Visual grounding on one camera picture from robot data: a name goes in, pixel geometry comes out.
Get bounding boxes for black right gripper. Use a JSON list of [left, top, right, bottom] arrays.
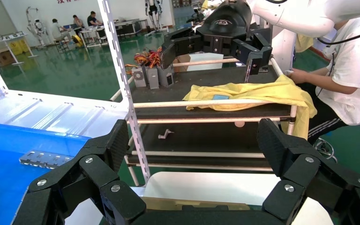
[[160, 1, 274, 83]]

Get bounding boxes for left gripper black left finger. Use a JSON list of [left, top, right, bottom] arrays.
[[12, 119, 147, 225]]

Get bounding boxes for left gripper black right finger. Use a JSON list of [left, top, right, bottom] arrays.
[[257, 118, 360, 225]]

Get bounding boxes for flat silver slotted metal part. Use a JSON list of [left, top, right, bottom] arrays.
[[19, 150, 74, 170]]

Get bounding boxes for white plastic box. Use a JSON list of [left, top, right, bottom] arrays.
[[188, 52, 225, 72]]

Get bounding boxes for metal stool base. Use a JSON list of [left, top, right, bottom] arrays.
[[312, 137, 338, 162]]

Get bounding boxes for small cardboard box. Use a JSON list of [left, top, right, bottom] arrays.
[[172, 54, 192, 73]]

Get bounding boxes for grey power supply box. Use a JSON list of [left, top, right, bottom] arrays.
[[145, 67, 160, 90], [157, 64, 175, 89], [131, 66, 148, 89]]

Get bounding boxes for yellow garment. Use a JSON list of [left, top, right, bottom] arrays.
[[182, 74, 318, 140]]

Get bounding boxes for white robot torso column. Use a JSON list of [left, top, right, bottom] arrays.
[[270, 24, 297, 73]]

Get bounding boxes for dark humanoid robot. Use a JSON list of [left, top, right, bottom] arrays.
[[144, 0, 165, 32]]

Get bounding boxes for blue plastic bin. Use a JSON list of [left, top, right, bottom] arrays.
[[0, 121, 91, 225]]

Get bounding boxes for black equipment case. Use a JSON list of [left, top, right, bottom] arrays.
[[114, 19, 143, 37]]

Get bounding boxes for person in white t-shirt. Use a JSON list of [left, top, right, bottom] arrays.
[[287, 14, 360, 147]]

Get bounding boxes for seated person dark shirt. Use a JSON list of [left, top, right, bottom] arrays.
[[86, 11, 102, 27]]

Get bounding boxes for seated person pale top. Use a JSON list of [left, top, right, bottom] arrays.
[[72, 15, 85, 31]]

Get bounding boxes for brown cardboard box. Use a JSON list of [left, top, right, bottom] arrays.
[[0, 49, 15, 68]]

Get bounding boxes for yellow floor sign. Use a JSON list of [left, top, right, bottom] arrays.
[[7, 39, 29, 57]]

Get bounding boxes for seated person light shirt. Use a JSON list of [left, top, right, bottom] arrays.
[[50, 18, 72, 44]]

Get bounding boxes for white adjustable table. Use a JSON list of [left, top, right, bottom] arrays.
[[0, 31, 40, 67]]

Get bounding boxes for white humanoid robot on stand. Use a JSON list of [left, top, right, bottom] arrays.
[[25, 6, 50, 48]]

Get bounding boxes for orange and red cable bundle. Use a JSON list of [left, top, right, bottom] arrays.
[[124, 47, 164, 76]]

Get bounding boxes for pipe frame cart black shelves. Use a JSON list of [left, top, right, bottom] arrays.
[[109, 57, 299, 188]]

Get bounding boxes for small grey metal bracket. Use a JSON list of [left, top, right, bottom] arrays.
[[157, 128, 175, 140]]

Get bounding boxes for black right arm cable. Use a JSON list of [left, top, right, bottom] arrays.
[[316, 26, 360, 46]]

